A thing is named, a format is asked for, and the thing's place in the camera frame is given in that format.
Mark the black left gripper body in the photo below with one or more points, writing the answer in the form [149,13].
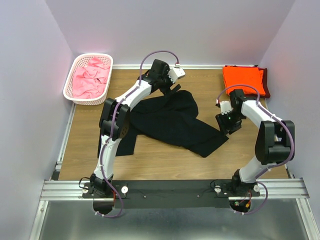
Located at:
[165,83]

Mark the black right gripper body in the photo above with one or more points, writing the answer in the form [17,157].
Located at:
[230,121]

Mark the black t-shirt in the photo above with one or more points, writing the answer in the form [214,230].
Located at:
[172,120]

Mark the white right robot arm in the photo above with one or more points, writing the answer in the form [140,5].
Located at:
[275,142]

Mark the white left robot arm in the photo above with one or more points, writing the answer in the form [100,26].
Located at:
[114,121]

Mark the maroon folded t-shirt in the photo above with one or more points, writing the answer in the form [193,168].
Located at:
[248,91]

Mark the orange folded t-shirt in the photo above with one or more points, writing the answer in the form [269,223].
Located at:
[251,76]

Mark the pink crumpled t-shirt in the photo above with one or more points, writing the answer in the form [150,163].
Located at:
[90,81]

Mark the pink plastic laundry basket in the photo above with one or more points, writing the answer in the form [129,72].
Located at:
[80,61]

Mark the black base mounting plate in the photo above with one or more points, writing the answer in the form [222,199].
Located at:
[176,201]

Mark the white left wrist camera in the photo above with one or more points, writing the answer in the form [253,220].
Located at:
[175,74]

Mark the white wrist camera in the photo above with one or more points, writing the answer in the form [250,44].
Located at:
[225,107]
[175,74]

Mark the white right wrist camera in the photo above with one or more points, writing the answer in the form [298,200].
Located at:
[225,107]

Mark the aluminium front rail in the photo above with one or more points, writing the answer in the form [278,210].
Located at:
[290,188]

